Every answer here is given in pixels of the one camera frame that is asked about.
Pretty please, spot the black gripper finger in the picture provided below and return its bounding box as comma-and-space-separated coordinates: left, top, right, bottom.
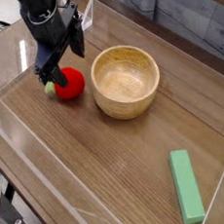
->
48, 66, 68, 88
66, 18, 90, 59

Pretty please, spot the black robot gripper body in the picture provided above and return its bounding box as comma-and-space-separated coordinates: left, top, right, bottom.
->
20, 0, 82, 85

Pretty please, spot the red plush fruit green leaf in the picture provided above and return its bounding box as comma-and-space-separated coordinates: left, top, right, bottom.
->
45, 67, 86, 100

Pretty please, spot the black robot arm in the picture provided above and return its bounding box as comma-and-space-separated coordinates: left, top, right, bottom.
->
18, 0, 85, 88

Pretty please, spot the wooden bowl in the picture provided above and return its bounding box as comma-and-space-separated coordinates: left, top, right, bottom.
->
91, 45, 161, 120

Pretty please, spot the green rectangular block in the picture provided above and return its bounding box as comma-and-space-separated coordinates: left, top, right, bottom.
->
169, 149, 205, 224

